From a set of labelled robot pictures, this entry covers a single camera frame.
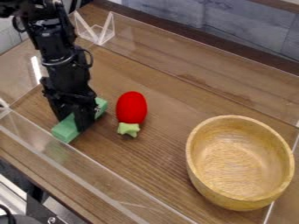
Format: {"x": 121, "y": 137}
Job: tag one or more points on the red plush strawberry toy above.
{"x": 131, "y": 112}

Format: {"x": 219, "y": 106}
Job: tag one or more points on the black metal table bracket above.
{"x": 38, "y": 211}

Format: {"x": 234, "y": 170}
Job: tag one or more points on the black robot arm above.
{"x": 45, "y": 20}

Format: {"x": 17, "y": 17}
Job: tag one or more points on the clear acrylic enclosure wall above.
{"x": 129, "y": 180}

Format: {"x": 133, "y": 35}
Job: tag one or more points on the light wooden bowl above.
{"x": 241, "y": 163}

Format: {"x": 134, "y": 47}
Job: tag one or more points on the green rectangular block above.
{"x": 66, "y": 130}

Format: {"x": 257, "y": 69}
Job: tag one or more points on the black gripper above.
{"x": 67, "y": 90}

